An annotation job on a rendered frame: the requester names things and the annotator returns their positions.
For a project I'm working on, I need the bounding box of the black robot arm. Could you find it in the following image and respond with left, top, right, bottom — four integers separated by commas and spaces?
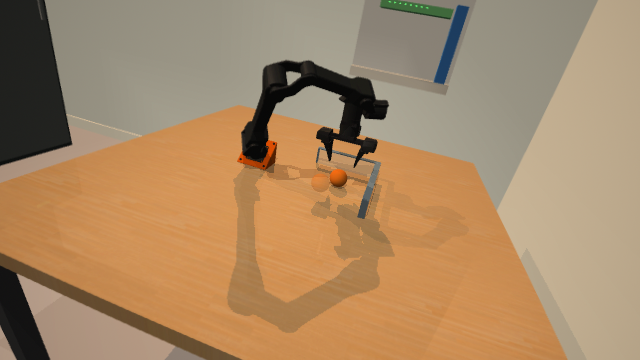
241, 61, 389, 163

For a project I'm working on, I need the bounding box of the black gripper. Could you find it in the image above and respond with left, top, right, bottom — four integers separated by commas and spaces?
316, 116, 378, 168

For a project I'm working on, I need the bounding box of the clear low wall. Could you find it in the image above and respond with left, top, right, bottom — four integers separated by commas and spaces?
317, 149, 375, 177

